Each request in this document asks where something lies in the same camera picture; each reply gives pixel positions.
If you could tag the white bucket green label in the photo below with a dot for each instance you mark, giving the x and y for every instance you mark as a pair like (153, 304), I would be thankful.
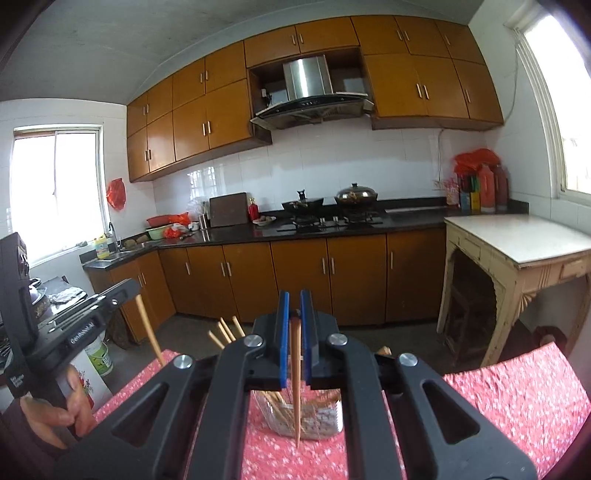
(99, 357)

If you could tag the wooden base cabinets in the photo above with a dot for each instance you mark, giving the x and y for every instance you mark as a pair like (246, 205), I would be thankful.
(300, 272)

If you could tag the red floral tablecloth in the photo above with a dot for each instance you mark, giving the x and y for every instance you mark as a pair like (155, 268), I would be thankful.
(485, 415)

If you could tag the person's left forearm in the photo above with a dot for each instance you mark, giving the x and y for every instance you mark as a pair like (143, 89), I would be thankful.
(23, 452)

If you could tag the cream wooden side table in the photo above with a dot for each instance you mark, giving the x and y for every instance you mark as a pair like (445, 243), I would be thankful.
(517, 240)

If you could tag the red plastic basin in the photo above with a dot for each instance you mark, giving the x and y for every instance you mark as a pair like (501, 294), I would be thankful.
(158, 220)

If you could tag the steel faucet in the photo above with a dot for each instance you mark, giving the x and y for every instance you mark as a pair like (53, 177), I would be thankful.
(113, 233)

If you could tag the dark red bottle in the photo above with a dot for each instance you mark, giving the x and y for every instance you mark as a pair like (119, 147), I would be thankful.
(501, 189)

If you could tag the black gas stove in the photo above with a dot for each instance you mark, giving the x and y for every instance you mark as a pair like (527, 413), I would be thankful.
(330, 222)

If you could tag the white appliance flower sticker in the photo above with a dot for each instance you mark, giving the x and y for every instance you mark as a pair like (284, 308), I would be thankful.
(90, 385)

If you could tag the black kitchen countertop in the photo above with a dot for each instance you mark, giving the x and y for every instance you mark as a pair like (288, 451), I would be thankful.
(231, 235)

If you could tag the dark wooden cutting board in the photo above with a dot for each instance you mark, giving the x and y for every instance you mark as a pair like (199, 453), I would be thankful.
(228, 210)

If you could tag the black wok with lid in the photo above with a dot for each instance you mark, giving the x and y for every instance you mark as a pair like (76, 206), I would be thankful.
(302, 205)

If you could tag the steel range hood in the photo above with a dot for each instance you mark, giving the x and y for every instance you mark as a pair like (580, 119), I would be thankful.
(307, 78)

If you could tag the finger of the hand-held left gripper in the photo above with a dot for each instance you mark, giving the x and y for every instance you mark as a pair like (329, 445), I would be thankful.
(122, 293)

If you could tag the colourful carton box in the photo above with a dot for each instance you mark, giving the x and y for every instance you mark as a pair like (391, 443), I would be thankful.
(468, 196)

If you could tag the green plastic basin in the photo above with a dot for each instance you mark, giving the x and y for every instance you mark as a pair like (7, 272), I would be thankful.
(156, 233)

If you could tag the crumpled grey cloth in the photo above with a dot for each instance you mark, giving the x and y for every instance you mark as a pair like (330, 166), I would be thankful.
(67, 295)

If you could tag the pink packet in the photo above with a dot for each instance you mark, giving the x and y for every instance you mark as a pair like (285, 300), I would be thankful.
(448, 191)

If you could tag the wok with metal lid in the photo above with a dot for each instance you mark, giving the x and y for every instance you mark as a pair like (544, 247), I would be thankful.
(355, 196)

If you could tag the white plastic bag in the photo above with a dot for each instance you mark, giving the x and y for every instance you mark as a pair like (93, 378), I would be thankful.
(197, 205)

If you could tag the red oil bottle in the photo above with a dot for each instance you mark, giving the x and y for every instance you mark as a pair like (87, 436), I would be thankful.
(485, 189)

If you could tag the white framed window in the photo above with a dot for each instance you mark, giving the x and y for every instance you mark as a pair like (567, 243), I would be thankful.
(563, 101)
(55, 194)

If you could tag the person's left hand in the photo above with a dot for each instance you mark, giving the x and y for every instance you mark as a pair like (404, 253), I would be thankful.
(83, 401)

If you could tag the small red bottle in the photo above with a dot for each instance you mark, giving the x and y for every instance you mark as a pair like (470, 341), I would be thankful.
(253, 211)

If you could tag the white plate with food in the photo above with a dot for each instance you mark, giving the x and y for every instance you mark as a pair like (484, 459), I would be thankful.
(264, 221)

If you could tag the steel cup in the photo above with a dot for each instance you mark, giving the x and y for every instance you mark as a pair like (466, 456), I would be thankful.
(204, 221)

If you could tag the yellow detergent bottle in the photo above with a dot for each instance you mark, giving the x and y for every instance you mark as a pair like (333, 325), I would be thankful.
(102, 248)

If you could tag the wooden wall cabinets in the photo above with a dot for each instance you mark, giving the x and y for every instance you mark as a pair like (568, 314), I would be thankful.
(207, 115)

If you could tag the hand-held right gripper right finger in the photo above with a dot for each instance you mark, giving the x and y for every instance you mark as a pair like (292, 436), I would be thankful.
(306, 341)

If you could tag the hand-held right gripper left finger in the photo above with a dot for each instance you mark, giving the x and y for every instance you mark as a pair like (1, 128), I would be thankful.
(284, 341)

